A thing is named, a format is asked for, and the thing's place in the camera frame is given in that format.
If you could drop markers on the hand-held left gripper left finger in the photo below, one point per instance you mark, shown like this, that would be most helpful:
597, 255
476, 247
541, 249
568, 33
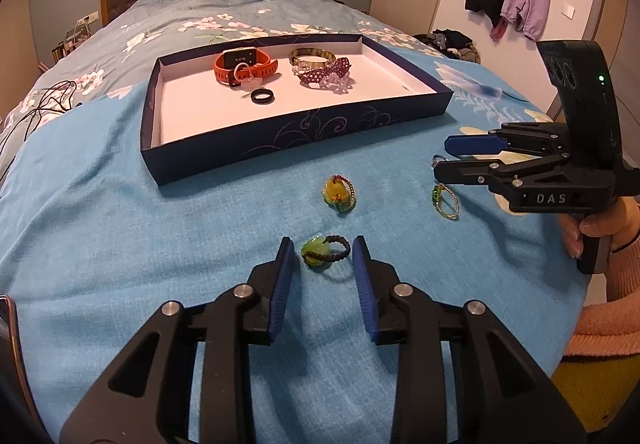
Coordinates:
282, 289

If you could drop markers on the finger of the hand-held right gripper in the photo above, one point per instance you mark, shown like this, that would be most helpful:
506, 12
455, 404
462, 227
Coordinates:
470, 145
460, 172

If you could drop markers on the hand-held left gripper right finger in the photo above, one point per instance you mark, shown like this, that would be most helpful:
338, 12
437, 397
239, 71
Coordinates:
365, 294

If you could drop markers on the grey stone bangle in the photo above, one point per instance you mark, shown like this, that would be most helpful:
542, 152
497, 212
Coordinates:
312, 52

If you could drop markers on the dark blue shallow box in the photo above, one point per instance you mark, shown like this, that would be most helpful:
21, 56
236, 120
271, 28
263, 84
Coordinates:
210, 113

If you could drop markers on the orange smartwatch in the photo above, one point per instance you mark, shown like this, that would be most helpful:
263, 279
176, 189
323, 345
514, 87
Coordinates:
222, 71

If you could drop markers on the person's right forearm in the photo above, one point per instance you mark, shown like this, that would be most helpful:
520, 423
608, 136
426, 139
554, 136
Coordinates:
610, 329

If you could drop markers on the person's right hand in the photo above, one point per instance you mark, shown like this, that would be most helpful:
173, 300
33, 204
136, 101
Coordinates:
615, 219

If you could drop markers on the dark clothes pile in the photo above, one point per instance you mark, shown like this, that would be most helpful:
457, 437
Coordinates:
450, 41

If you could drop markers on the yellow cloth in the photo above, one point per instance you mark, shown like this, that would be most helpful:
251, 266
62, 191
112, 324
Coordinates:
600, 389

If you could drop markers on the blue floral duvet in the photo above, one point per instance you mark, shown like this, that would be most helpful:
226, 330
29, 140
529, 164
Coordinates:
175, 23

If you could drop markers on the bottles on nightstand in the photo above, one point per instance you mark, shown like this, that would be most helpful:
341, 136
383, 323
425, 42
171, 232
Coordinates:
70, 41

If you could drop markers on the white wall switch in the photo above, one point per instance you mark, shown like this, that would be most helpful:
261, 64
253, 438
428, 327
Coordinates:
568, 11

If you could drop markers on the white wall socket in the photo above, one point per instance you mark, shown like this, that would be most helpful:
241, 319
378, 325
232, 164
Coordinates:
88, 17

